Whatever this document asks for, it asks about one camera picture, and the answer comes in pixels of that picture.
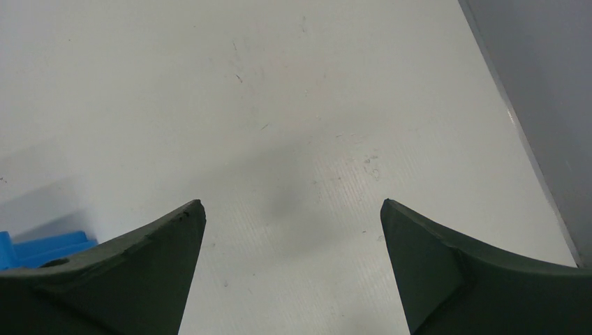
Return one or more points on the blue plastic bin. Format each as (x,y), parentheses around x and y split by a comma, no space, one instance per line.
(37,252)

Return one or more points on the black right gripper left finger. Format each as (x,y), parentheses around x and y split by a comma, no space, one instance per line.
(137,283)

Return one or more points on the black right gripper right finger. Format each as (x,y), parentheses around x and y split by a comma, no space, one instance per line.
(450,283)

